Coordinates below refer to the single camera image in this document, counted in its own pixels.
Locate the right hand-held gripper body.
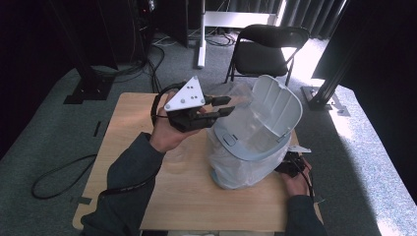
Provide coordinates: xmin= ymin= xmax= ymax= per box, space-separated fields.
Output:
xmin=273 ymin=145 xmax=313 ymax=179

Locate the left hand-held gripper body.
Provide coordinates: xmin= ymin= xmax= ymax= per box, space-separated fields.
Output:
xmin=163 ymin=76 xmax=218 ymax=134

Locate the white grey lidded trash can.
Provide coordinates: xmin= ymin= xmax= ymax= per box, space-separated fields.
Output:
xmin=206 ymin=74 xmax=304 ymax=191

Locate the clear plastic bin liner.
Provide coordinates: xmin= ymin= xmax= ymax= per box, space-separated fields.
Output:
xmin=206 ymin=124 xmax=291 ymax=191

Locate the person's right hand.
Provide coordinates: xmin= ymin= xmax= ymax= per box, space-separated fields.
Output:
xmin=279 ymin=158 xmax=313 ymax=198

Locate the person's left hand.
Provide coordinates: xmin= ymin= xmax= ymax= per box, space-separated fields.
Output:
xmin=149 ymin=90 xmax=209 ymax=154

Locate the black folding chair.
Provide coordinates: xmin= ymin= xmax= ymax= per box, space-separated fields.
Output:
xmin=223 ymin=24 xmax=311 ymax=87

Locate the black metal stand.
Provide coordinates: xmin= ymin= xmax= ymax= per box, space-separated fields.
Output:
xmin=48 ymin=0 xmax=116 ymax=105
xmin=300 ymin=0 xmax=352 ymax=118

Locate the grey curtain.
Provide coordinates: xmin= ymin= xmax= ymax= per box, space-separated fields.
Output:
xmin=225 ymin=0 xmax=349 ymax=39

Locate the right hand-held gripper cable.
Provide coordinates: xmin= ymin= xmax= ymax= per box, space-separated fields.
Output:
xmin=293 ymin=157 xmax=316 ymax=200

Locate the bundle of black cables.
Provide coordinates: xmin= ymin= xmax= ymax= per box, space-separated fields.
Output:
xmin=91 ymin=38 xmax=165 ymax=94

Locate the white desk frame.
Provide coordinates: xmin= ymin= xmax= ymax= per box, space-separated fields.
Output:
xmin=196 ymin=0 xmax=285 ymax=70

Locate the black floor cable loop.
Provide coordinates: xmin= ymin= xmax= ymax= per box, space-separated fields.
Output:
xmin=30 ymin=153 xmax=98 ymax=201

